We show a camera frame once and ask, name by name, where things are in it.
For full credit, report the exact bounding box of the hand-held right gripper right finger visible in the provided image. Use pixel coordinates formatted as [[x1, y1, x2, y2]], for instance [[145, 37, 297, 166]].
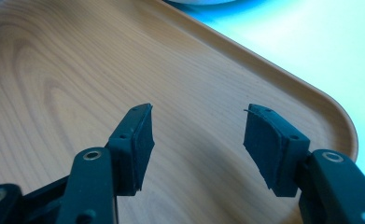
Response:
[[243, 104, 365, 224]]

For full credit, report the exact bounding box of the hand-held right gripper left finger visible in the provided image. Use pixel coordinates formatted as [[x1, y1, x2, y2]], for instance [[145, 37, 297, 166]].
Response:
[[56, 103, 156, 224]]

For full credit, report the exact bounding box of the white round object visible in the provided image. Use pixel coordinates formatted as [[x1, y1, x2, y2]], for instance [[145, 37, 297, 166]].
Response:
[[169, 0, 237, 6]]

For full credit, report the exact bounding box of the wooden tray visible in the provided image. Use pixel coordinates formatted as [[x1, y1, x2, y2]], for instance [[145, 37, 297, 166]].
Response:
[[0, 0, 359, 224]]

